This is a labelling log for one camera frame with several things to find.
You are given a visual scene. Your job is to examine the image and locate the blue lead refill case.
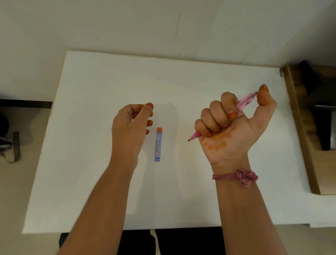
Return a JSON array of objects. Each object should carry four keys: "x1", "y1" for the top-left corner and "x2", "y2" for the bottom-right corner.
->
[{"x1": 154, "y1": 127, "x2": 163, "y2": 162}]

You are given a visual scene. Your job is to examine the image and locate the person's left hand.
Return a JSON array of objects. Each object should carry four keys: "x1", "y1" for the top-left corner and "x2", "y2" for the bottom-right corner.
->
[{"x1": 112, "y1": 103, "x2": 154, "y2": 168}]

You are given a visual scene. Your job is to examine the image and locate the person's black trousers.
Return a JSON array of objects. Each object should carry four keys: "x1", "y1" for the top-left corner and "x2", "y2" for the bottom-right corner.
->
[{"x1": 59, "y1": 226, "x2": 224, "y2": 255}]

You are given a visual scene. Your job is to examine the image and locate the dark bag with strap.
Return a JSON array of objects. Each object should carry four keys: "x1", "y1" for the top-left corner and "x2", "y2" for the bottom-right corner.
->
[{"x1": 0, "y1": 113, "x2": 21, "y2": 164}]

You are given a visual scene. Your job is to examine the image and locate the person's right hand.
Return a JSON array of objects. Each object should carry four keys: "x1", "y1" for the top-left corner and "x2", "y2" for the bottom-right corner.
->
[{"x1": 195, "y1": 84, "x2": 277, "y2": 167}]

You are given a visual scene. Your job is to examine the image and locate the person's right forearm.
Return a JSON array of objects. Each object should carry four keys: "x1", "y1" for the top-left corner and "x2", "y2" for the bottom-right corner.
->
[{"x1": 211, "y1": 155, "x2": 288, "y2": 255}]

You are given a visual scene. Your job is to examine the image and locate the pink thread wrist band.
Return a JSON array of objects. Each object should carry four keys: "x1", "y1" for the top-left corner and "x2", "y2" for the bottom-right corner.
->
[{"x1": 212, "y1": 169, "x2": 259, "y2": 189}]

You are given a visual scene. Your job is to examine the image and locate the wooden side table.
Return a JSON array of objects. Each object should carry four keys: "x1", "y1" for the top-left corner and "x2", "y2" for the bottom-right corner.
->
[{"x1": 282, "y1": 63, "x2": 336, "y2": 195}]

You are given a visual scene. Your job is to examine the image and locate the person's left forearm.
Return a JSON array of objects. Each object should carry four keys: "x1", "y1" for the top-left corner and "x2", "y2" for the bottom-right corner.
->
[{"x1": 56, "y1": 157, "x2": 139, "y2": 255}]

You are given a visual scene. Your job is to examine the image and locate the pink mechanical pencil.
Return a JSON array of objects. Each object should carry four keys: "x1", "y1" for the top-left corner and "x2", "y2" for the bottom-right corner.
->
[{"x1": 187, "y1": 91, "x2": 259, "y2": 142}]

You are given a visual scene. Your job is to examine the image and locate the black stand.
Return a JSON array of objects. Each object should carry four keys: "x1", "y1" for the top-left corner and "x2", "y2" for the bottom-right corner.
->
[{"x1": 299, "y1": 60, "x2": 336, "y2": 151}]

